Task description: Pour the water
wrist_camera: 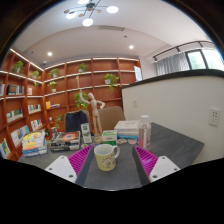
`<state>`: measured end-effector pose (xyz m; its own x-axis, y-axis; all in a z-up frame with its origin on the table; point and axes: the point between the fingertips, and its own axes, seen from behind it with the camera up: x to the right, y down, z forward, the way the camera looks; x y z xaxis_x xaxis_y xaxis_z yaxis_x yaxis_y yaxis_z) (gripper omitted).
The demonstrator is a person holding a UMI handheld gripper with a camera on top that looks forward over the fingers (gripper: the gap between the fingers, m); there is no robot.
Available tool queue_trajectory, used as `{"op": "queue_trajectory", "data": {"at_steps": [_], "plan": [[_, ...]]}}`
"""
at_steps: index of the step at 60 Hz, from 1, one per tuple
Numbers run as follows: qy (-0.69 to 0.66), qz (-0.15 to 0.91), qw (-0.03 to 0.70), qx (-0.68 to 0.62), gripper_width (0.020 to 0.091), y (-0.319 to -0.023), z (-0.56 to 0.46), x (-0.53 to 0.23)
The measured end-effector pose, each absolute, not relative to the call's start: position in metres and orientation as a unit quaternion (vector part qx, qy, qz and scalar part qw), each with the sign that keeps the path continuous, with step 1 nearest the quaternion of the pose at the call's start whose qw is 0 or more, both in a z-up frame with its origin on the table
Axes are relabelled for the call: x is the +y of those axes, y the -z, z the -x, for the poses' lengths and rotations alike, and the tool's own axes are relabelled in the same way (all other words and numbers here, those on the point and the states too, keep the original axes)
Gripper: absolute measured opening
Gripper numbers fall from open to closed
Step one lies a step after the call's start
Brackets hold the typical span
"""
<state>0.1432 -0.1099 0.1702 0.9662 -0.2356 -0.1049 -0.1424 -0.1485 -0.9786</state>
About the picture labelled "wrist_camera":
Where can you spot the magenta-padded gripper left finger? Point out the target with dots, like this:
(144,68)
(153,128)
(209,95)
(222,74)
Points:
(61,166)

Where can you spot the tan chair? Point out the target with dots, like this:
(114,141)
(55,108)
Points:
(111,116)

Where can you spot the green and white carton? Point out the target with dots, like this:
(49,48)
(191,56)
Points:
(86,133)

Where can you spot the white wall switch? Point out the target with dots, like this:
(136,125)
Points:
(135,102)

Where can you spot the small round printed disc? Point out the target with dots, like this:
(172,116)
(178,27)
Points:
(132,141)
(122,141)

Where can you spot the white wall socket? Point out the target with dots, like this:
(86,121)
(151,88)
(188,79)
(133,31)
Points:
(214,116)

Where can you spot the branched ceiling lamp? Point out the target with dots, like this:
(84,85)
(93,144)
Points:
(87,21)

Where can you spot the colourful book stack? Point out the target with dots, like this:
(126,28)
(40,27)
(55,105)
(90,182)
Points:
(33,144)

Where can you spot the pale yellow printed mug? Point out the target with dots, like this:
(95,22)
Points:
(105,158)

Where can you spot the white book stack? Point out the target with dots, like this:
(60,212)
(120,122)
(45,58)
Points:
(126,128)

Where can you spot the green and white box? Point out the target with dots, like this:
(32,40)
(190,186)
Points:
(109,137)

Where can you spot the grey curtain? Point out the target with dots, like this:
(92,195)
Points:
(171,64)

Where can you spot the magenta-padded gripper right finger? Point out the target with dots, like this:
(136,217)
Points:
(163,166)

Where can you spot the orange wooden shelf unit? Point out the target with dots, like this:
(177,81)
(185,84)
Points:
(20,106)

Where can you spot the window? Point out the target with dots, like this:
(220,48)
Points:
(206,59)

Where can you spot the wooden artist mannequin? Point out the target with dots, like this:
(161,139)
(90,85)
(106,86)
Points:
(95,110)

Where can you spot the clear plastic drink bottle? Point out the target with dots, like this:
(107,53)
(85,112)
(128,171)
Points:
(144,133)

